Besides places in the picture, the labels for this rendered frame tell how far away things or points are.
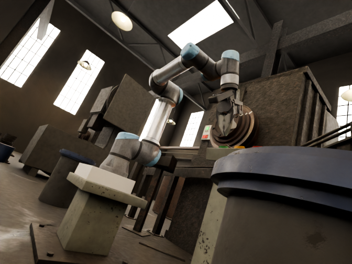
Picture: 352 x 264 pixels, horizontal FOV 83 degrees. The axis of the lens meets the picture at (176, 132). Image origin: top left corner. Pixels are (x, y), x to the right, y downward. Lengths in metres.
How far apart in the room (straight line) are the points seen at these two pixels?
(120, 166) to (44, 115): 10.28
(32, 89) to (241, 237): 11.29
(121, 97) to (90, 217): 3.28
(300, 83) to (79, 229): 1.86
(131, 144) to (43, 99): 10.37
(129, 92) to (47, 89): 7.62
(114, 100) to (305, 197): 3.90
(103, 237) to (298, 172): 0.95
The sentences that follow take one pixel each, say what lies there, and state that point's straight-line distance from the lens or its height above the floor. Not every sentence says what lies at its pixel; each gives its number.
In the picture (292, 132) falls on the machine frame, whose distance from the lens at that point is 1.78.
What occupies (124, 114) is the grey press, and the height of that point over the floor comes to 1.55.
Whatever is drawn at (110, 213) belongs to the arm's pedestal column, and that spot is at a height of 0.19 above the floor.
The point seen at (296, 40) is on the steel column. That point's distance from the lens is 6.46.
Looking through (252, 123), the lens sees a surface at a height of 1.13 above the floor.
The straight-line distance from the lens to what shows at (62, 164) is 1.91.
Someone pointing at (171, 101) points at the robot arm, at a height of 0.87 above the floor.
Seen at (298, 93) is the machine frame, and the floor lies 1.48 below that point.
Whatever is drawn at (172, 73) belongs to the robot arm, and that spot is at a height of 0.91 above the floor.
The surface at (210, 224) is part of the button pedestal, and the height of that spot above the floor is 0.31.
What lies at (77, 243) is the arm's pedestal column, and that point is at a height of 0.05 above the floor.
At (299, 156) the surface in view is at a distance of 0.21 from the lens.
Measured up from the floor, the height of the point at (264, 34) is 7.60.
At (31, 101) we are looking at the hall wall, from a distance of 11.30.
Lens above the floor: 0.34
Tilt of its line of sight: 18 degrees up
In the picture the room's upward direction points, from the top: 20 degrees clockwise
